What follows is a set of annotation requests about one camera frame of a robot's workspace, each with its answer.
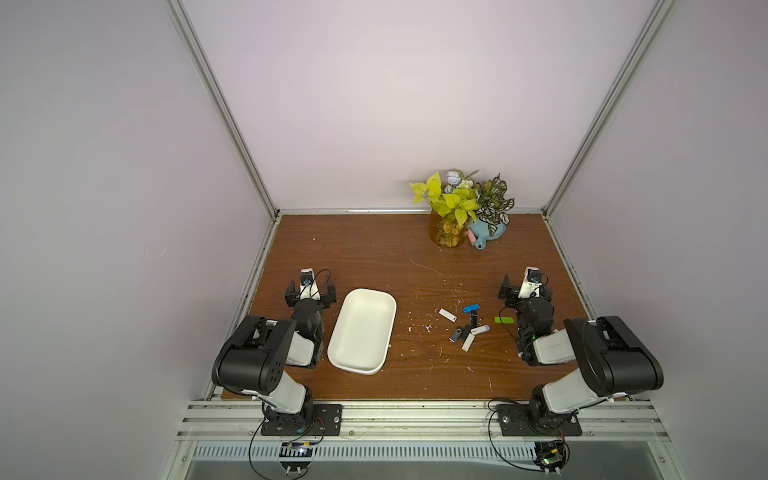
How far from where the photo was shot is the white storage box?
0.83 m

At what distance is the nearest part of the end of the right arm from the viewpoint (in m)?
0.78

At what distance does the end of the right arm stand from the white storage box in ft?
1.11
